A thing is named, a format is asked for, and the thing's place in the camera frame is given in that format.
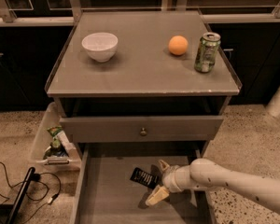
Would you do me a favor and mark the green soda can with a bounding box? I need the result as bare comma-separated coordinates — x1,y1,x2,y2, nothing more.
194,32,221,73

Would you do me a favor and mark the black cable on floor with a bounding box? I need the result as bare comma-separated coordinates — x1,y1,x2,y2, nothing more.
0,161,63,224

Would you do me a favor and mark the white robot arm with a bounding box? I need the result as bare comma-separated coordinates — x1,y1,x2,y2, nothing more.
146,158,280,215

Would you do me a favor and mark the white ceramic bowl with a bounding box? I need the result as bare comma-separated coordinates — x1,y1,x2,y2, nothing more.
81,32,119,63

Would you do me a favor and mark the grey drawer cabinet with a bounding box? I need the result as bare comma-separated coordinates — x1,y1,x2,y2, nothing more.
46,11,241,152

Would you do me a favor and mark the open grey middle drawer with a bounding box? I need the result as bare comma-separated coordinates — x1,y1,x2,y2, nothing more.
70,142,216,224

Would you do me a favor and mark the grey top drawer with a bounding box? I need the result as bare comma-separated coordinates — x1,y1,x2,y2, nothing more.
60,116,223,143

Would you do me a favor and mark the clear plastic storage bin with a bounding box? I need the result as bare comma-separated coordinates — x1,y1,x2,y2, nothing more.
29,103,81,172

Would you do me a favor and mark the black flat device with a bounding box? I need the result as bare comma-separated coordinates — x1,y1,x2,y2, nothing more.
5,167,35,224

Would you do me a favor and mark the orange fruit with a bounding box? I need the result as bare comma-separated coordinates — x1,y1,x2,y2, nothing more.
168,35,189,56

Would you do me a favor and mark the brass drawer knob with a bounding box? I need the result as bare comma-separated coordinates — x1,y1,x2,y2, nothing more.
140,128,147,136

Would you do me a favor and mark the black rxbar chocolate bar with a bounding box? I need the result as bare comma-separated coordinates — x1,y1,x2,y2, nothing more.
130,167,159,189

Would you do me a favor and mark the green snack bag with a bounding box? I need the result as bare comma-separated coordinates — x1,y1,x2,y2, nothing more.
43,126,67,160

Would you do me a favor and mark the metal railing frame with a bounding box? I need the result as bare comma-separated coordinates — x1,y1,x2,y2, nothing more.
0,0,280,27

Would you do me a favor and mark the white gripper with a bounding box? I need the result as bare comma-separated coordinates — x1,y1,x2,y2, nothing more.
145,160,191,206

